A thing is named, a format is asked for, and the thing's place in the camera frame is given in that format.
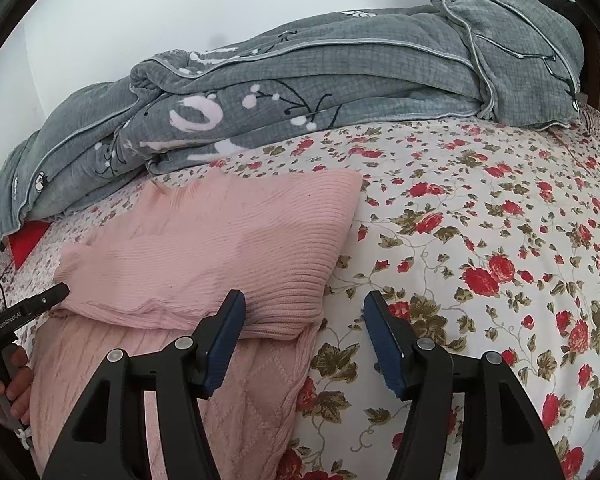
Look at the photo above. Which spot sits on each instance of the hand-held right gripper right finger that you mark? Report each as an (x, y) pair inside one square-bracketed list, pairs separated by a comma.
[(380, 332)]

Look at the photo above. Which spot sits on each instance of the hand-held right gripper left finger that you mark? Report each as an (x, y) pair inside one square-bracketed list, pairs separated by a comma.
[(228, 327)]

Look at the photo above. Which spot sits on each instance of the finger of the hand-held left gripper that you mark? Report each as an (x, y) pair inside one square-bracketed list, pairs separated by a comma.
[(50, 297)]

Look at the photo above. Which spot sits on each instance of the pink knit sweater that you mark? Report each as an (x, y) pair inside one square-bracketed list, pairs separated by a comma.
[(205, 240)]

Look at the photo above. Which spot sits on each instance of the person's left hand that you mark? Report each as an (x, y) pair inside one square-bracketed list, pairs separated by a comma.
[(21, 385)]

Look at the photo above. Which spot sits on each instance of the red cloth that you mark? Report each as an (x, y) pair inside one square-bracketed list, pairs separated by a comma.
[(27, 242)]

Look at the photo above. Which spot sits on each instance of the red rose print bed sheet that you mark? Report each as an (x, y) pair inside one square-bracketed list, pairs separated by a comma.
[(480, 220)]

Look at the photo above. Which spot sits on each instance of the grey floral blanket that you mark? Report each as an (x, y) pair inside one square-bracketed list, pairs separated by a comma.
[(330, 75)]

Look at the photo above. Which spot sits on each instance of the dark cloth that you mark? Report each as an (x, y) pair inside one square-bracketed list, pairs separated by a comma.
[(555, 5)]

